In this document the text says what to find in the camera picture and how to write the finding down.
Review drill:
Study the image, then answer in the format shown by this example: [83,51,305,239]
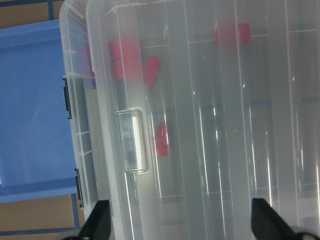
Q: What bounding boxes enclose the clear plastic box lid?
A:
[85,0,320,240]

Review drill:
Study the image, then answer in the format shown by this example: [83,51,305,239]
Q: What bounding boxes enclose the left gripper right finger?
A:
[251,198,302,240]

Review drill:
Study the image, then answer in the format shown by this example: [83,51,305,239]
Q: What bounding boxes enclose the clear plastic storage box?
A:
[59,0,320,240]

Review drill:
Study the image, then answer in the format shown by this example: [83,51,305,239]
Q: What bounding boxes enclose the red block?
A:
[154,124,171,158]
[213,22,251,47]
[142,55,161,88]
[111,59,141,82]
[108,40,143,63]

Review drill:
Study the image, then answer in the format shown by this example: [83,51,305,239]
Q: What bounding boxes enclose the blue plastic tray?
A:
[0,20,76,203]

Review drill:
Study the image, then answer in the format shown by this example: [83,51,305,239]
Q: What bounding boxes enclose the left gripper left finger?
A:
[78,200,111,240]

